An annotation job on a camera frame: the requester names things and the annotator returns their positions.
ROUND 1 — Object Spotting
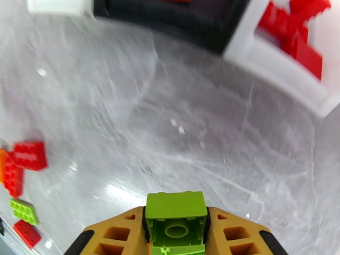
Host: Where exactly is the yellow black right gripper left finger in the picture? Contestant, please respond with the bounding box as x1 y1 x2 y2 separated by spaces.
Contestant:
63 206 150 255

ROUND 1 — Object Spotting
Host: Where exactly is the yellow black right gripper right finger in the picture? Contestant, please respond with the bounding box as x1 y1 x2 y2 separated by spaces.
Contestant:
204 206 289 255

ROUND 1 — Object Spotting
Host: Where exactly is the green lego brick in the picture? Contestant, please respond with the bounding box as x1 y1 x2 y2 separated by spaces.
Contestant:
144 191 209 255
9 198 40 226

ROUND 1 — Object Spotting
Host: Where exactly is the white plastic bin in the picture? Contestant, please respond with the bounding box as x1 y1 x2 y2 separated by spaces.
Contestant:
223 0 340 119
26 0 94 17

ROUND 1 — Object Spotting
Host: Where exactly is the black plastic bin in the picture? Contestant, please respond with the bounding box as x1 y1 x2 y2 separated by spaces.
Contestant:
91 0 253 54

